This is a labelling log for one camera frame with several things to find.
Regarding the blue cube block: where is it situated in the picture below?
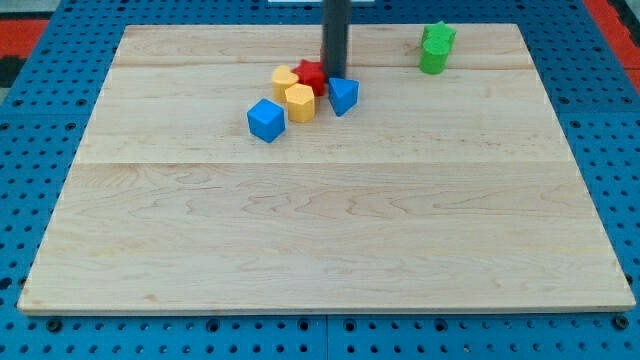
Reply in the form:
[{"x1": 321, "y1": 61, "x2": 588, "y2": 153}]
[{"x1": 247, "y1": 98, "x2": 285, "y2": 143}]

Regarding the yellow hexagon block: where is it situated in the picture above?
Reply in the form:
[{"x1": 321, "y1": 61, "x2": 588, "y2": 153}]
[{"x1": 285, "y1": 84, "x2": 315, "y2": 123}]

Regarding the blue triangle block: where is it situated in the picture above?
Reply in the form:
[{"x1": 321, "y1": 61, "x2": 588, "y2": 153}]
[{"x1": 328, "y1": 78, "x2": 360, "y2": 117}]

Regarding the red star block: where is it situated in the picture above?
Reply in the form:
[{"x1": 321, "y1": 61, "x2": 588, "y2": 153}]
[{"x1": 292, "y1": 59, "x2": 326, "y2": 97}]

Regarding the yellow heart block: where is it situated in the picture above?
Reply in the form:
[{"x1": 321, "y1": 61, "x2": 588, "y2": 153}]
[{"x1": 271, "y1": 65, "x2": 299, "y2": 103}]

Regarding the light wooden board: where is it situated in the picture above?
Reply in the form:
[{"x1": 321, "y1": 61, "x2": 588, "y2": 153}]
[{"x1": 18, "y1": 24, "x2": 636, "y2": 316}]

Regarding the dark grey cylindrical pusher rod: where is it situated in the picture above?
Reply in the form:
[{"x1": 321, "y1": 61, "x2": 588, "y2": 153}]
[{"x1": 321, "y1": 0, "x2": 351, "y2": 78}]

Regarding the green cylinder block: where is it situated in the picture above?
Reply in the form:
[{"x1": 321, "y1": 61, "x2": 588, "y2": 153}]
[{"x1": 419, "y1": 38, "x2": 451, "y2": 75}]

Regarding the green star block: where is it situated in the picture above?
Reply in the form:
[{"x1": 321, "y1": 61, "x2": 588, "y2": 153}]
[{"x1": 421, "y1": 21, "x2": 457, "y2": 55}]

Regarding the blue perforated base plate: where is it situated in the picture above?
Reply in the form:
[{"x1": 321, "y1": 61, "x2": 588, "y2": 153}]
[{"x1": 1, "y1": 0, "x2": 639, "y2": 359}]

